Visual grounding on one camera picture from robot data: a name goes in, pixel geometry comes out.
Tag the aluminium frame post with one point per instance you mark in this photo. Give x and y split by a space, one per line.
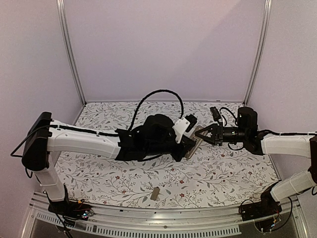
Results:
259 51
69 51

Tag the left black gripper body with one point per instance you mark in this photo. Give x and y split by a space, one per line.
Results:
156 150

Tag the floral patterned table mat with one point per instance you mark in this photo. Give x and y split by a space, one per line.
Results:
213 176

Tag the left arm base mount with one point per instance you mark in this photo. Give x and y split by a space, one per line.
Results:
74 210

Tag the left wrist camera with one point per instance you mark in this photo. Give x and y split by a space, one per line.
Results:
185 124

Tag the beige battery cover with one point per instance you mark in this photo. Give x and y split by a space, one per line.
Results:
155 194

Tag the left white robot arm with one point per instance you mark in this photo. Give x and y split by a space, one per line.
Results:
48 135

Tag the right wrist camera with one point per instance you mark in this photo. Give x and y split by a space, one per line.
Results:
217 116

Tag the front aluminium rail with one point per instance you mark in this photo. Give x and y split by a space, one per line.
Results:
123 222

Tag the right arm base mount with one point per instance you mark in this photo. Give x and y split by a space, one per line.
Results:
265 207

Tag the beige remote control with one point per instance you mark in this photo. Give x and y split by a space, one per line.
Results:
197 141

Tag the left aluminium frame post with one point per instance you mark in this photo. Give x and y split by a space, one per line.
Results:
69 51

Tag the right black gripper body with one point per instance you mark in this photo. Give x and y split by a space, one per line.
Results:
218 135

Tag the right aluminium frame post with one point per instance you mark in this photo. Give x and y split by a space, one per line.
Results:
259 51

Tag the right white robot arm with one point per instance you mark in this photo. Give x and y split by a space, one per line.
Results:
267 142

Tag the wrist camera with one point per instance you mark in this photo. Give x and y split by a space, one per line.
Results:
217 116
185 124

